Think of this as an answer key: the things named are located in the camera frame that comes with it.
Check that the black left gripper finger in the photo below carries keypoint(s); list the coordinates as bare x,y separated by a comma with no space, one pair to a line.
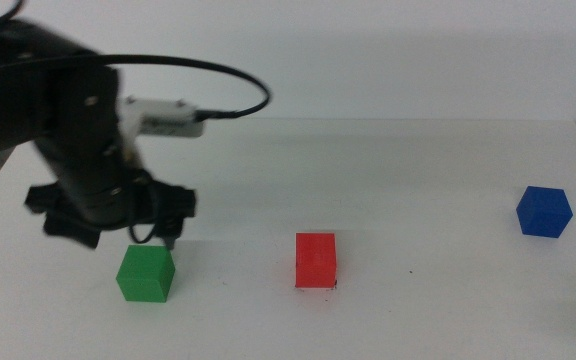
70,232
172,232

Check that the green cube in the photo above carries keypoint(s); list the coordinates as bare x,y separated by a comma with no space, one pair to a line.
145,275

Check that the blue cube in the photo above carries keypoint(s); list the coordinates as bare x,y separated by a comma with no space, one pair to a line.
543,212

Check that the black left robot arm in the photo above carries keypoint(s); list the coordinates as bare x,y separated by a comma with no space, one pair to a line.
23,95

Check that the red cube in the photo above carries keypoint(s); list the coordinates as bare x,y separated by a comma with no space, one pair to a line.
315,260

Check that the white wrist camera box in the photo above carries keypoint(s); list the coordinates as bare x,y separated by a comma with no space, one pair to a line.
165,120

